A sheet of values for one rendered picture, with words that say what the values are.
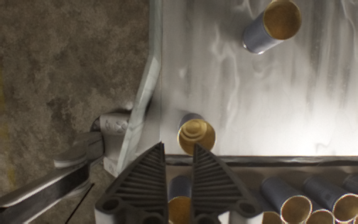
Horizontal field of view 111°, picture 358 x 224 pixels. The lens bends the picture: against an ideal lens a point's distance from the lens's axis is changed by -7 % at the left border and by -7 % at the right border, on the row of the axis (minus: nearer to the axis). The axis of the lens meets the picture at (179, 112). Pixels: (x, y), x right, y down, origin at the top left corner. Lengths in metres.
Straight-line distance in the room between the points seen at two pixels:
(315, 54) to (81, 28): 1.79
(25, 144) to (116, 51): 1.50
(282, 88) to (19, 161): 2.49
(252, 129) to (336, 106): 0.22
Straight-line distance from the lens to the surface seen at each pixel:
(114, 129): 1.17
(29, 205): 0.85
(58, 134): 1.96
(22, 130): 2.28
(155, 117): 0.32
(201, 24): 0.35
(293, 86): 0.41
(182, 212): 0.38
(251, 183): 0.43
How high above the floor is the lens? 1.39
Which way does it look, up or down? 83 degrees down
